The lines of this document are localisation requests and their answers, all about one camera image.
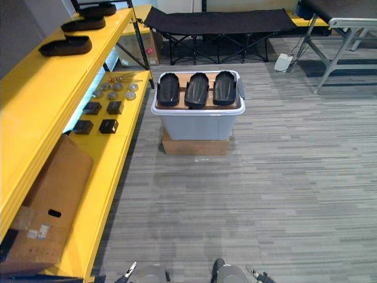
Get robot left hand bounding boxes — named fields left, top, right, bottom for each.
left=113, top=261, right=138, bottom=283

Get thin metal rods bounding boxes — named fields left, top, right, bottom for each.
left=121, top=73, right=144, bottom=84

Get tall yellow shelf board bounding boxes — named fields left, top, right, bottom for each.
left=0, top=6, right=135, bottom=243

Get flat brown cardboard box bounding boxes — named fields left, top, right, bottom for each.
left=161, top=126, right=231, bottom=157

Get cardboard box with pink label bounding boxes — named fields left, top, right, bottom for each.
left=117, top=28, right=163, bottom=67

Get brown cardboard insert sheet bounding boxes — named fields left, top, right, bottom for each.
left=154, top=73, right=240, bottom=111

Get grey plastic storage bin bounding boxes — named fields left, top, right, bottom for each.
left=150, top=70, right=246, bottom=142

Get white foot pedal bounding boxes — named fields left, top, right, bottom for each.
left=273, top=52, right=294, bottom=73

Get grey metal frame table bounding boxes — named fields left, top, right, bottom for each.
left=293, top=0, right=377, bottom=96

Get black plastic housing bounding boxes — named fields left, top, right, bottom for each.
left=212, top=70, right=237, bottom=107
left=60, top=15, right=107, bottom=33
left=38, top=35, right=93, bottom=58
left=156, top=72, right=181, bottom=108
left=77, top=2, right=117, bottom=18
left=184, top=72, right=211, bottom=110

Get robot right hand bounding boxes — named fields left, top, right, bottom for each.
left=246, top=264, right=276, bottom=283

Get black folding camp cot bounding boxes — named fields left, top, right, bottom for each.
left=143, top=6, right=299, bottom=66

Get yellow shelf in background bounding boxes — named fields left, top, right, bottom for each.
left=286, top=9, right=331, bottom=29

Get white cabinet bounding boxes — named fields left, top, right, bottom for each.
left=157, top=0, right=204, bottom=14

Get low yellow shelf board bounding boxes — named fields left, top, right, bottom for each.
left=39, top=70, right=153, bottom=282

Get small black box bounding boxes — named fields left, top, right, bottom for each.
left=105, top=100, right=123, bottom=116
left=73, top=119, right=94, bottom=136
left=98, top=118, right=120, bottom=135
left=82, top=101, right=102, bottom=116

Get large cardboard box with handhole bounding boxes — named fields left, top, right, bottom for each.
left=0, top=134, right=95, bottom=277

